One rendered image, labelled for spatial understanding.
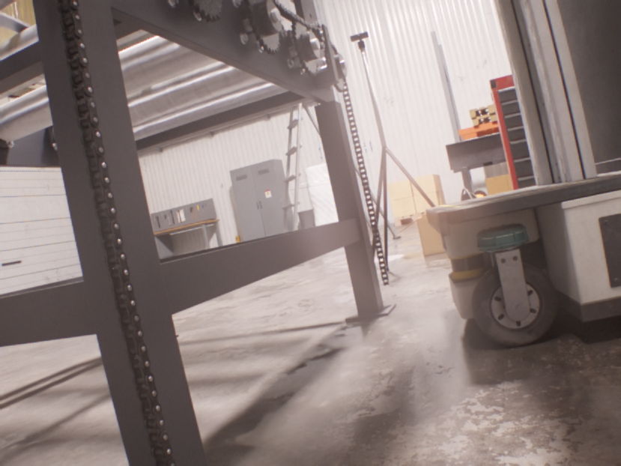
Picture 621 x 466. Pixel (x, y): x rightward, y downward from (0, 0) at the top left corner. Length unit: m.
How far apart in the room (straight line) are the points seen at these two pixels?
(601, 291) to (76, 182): 0.95
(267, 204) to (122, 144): 10.92
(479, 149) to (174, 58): 5.08
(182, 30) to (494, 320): 0.86
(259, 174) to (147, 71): 10.34
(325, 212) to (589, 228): 8.50
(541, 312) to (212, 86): 1.12
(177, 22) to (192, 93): 0.67
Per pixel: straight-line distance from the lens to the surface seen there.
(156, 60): 1.43
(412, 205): 9.21
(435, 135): 11.31
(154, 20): 1.00
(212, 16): 1.10
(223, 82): 1.67
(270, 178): 11.63
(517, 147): 3.20
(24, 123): 1.75
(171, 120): 2.10
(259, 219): 11.76
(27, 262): 12.45
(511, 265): 1.16
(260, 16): 1.32
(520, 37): 1.61
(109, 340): 0.76
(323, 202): 9.47
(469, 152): 6.20
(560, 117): 1.31
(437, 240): 3.42
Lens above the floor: 0.35
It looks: 1 degrees down
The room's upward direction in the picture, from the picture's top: 12 degrees counter-clockwise
